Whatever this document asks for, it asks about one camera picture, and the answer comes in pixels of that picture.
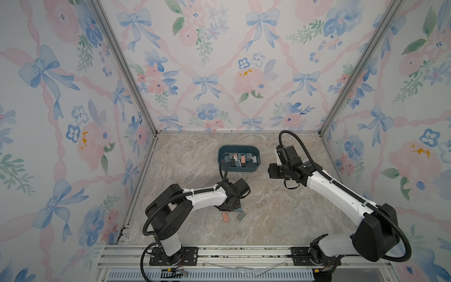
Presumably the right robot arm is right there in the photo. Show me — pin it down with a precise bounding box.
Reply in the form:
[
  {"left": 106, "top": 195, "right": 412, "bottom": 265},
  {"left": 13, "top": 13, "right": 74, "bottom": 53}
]
[{"left": 268, "top": 145, "right": 411, "bottom": 265}]

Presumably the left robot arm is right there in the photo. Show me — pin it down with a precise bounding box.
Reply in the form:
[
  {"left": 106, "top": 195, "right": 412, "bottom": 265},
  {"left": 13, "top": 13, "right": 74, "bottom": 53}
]
[{"left": 142, "top": 179, "right": 251, "bottom": 266}]

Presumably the grey-green eraser bottom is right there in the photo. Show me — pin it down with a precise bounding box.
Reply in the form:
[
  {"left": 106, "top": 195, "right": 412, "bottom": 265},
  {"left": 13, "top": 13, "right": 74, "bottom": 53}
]
[{"left": 237, "top": 211, "right": 246, "bottom": 221}]

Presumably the pink eraser bottom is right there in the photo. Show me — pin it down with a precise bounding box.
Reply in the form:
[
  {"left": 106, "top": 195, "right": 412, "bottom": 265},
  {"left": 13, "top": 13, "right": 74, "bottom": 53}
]
[{"left": 222, "top": 212, "right": 230, "bottom": 223}]

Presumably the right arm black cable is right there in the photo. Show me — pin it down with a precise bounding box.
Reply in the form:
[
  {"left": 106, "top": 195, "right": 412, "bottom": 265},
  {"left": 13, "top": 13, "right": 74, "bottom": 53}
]
[{"left": 278, "top": 130, "right": 413, "bottom": 262}]

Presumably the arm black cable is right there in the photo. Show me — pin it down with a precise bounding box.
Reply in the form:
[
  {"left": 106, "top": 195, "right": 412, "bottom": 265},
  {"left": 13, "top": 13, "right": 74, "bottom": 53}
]
[
  {"left": 278, "top": 130, "right": 413, "bottom": 262},
  {"left": 140, "top": 160, "right": 230, "bottom": 282}
]

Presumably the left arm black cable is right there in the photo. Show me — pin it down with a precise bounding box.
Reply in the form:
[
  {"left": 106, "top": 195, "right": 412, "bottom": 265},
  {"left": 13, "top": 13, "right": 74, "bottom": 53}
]
[{"left": 140, "top": 160, "right": 230, "bottom": 282}]

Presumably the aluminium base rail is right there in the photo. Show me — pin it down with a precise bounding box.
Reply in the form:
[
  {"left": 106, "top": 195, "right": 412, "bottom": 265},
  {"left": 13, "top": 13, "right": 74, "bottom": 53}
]
[{"left": 91, "top": 245, "right": 400, "bottom": 282}]

